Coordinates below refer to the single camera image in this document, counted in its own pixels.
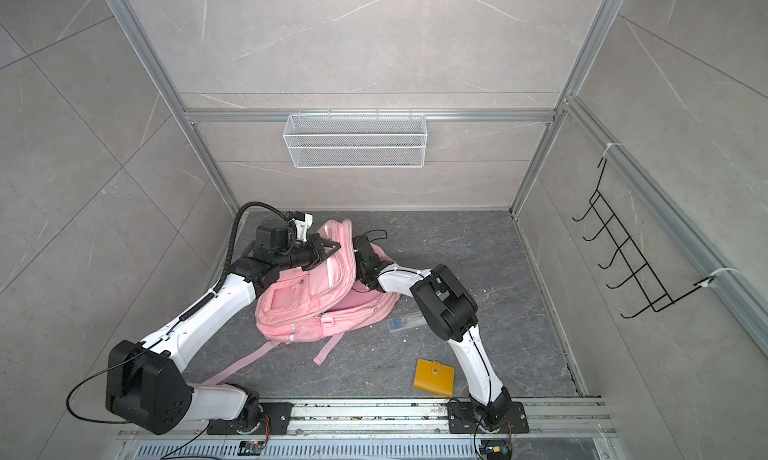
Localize pink student backpack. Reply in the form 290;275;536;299
205;219;400;385

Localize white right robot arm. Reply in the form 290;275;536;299
352;234;512;432

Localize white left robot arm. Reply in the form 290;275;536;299
100;201;351;435

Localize clear plastic ruler case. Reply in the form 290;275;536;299
387;312;426;333

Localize yellow leather wallet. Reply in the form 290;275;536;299
413;359;455;397

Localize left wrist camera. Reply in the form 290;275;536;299
288;211;313;243

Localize white wire mesh basket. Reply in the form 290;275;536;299
283;113;428;169

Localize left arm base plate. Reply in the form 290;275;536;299
206;402;293;435

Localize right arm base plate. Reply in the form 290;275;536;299
446;399;530;435

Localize black wire hook rack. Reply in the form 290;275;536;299
571;158;736;320

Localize aluminium mounting rail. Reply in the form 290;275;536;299
119;398;619;441

